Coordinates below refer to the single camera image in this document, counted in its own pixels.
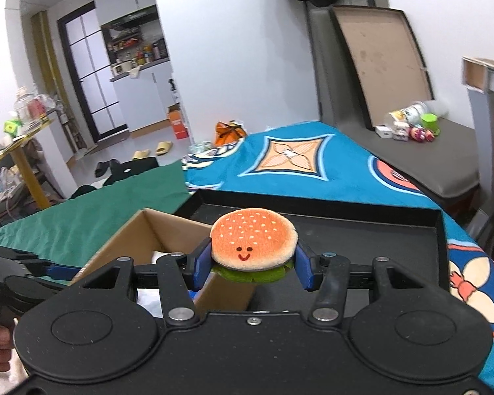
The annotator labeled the plush hamburger toy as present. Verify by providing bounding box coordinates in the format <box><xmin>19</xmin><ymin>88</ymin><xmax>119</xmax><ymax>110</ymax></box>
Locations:
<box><xmin>210</xmin><ymin>208</ymin><xmax>298</xmax><ymax>283</ymax></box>

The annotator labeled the white soft pouch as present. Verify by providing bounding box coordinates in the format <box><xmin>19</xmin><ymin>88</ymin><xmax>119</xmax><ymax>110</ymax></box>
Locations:
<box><xmin>151</xmin><ymin>251</ymin><xmax>184</xmax><ymax>264</ymax></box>

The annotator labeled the green cloth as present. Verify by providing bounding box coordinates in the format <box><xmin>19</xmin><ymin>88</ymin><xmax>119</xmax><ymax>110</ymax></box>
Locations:
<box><xmin>0</xmin><ymin>161</ymin><xmax>189</xmax><ymax>267</ymax></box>

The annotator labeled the brown cardboard box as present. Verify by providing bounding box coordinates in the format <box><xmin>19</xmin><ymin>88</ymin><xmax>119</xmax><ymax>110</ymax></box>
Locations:
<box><xmin>72</xmin><ymin>209</ymin><xmax>255</xmax><ymax>315</ymax></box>

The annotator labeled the blue patterned blanket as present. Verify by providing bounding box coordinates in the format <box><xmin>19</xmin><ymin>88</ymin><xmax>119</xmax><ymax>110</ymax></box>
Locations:
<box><xmin>182</xmin><ymin>121</ymin><xmax>494</xmax><ymax>389</ymax></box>

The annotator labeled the black shallow tray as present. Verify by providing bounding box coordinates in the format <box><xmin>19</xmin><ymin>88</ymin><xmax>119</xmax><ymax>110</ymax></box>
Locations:
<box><xmin>173</xmin><ymin>188</ymin><xmax>452</xmax><ymax>318</ymax></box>

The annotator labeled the yellow slipper pair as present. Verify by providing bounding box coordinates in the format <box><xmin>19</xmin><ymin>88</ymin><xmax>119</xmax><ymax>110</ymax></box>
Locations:
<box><xmin>130</xmin><ymin>140</ymin><xmax>174</xmax><ymax>161</ymax></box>

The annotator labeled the black slipper pair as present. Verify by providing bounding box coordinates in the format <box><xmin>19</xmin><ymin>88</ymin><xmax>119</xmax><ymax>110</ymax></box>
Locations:
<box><xmin>94</xmin><ymin>159</ymin><xmax>120</xmax><ymax>177</ymax></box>

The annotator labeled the orange bag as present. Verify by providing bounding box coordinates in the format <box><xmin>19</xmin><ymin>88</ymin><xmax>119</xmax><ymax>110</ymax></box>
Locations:
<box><xmin>214</xmin><ymin>120</ymin><xmax>248</xmax><ymax>147</ymax></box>

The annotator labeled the yellow side table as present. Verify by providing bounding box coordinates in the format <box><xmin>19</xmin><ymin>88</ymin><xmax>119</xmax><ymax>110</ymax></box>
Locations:
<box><xmin>0</xmin><ymin>119</ymin><xmax>51</xmax><ymax>210</ymax></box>

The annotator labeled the orange carton box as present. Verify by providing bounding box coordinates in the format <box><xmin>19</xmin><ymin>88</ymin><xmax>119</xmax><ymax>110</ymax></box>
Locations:
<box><xmin>168</xmin><ymin>103</ymin><xmax>189</xmax><ymax>140</ymax></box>

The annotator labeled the white kitchen cabinet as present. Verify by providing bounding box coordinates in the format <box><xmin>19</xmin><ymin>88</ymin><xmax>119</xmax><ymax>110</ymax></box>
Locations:
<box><xmin>111</xmin><ymin>59</ymin><xmax>175</xmax><ymax>132</ymax></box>

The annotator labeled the grey bench cushion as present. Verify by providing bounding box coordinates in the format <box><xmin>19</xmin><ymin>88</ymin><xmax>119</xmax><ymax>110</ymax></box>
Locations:
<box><xmin>338</xmin><ymin>119</ymin><xmax>479</xmax><ymax>203</ymax></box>

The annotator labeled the white plastic bottle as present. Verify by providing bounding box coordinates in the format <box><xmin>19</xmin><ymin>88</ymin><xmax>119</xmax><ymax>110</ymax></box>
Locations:
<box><xmin>385</xmin><ymin>102</ymin><xmax>427</xmax><ymax>127</ymax></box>

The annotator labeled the green plastic cup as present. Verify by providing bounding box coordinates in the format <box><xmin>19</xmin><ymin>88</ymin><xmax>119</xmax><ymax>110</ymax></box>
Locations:
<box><xmin>420</xmin><ymin>113</ymin><xmax>441</xmax><ymax>137</ymax></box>

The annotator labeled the brown framed board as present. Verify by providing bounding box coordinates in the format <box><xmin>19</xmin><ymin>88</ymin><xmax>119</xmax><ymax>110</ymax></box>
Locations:
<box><xmin>331</xmin><ymin>5</ymin><xmax>434</xmax><ymax>130</ymax></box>

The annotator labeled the black framed glass door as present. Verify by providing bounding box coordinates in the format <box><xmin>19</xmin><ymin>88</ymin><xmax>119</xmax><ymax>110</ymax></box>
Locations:
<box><xmin>57</xmin><ymin>2</ymin><xmax>127</xmax><ymax>143</ymax></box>

